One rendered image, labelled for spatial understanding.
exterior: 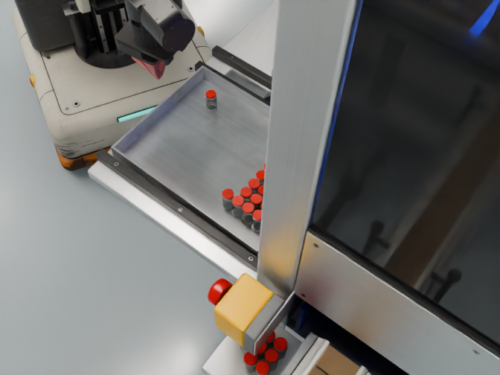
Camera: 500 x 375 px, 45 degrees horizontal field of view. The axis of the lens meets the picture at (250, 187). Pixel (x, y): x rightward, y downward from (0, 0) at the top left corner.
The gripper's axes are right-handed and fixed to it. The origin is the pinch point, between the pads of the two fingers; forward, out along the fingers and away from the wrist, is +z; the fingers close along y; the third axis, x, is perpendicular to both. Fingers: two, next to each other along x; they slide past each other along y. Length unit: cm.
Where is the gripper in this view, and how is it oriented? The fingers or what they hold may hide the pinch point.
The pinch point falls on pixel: (158, 73)
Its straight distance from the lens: 108.0
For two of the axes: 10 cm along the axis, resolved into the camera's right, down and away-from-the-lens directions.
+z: 0.1, 5.0, 8.7
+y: 8.7, 4.2, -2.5
